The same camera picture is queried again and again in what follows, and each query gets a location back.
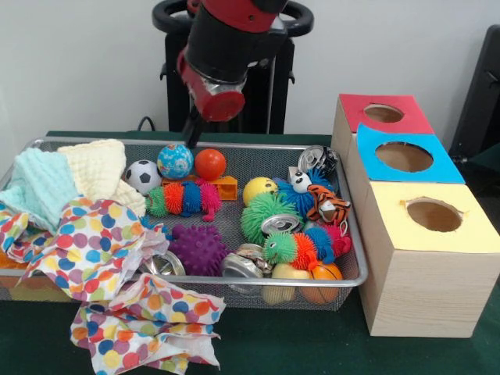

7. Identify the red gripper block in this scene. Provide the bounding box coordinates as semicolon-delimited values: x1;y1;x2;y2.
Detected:
177;48;247;151

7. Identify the white knitted cloth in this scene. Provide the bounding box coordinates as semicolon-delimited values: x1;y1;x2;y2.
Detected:
59;139;147;218

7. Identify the polka dot cloth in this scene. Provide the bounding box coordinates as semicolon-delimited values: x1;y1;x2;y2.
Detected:
70;275;227;375
16;197;169;303

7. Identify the mint green knitted cloth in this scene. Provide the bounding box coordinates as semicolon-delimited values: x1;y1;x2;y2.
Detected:
0;148;79;235

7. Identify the wooden box with three holes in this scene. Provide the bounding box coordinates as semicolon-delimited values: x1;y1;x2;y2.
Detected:
331;94;500;338

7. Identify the small globe print ball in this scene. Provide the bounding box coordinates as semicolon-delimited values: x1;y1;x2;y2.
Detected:
156;143;195;180

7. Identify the small red ball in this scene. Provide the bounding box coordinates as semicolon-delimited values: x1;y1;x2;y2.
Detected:
194;148;227;182

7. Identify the small soccer ball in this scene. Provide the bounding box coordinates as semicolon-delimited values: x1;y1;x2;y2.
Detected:
125;159;163;195

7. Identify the rainbow spiky caterpillar toy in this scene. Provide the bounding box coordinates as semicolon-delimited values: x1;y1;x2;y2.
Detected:
145;180;222;220
262;227;353;271

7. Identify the yellow ball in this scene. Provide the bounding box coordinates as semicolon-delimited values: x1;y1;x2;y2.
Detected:
242;177;279;208

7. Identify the green spiky ball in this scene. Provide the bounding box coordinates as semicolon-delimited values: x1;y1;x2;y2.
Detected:
240;193;302;249

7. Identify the purple spiky ball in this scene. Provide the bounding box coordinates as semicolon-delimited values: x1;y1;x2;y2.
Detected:
168;224;230;277

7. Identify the orange striped tiger toy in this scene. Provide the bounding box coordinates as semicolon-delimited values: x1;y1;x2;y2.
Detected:
306;184;352;226

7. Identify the black upright panel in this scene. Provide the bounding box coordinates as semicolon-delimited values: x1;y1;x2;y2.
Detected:
455;25;500;169

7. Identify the green cloth side table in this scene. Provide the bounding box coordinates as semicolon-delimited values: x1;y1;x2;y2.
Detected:
467;143;500;174

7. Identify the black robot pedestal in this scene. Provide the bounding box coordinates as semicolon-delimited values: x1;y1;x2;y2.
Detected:
152;0;315;134

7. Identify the clear wire mesh bin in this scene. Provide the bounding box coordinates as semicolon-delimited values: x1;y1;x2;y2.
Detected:
0;137;368;315

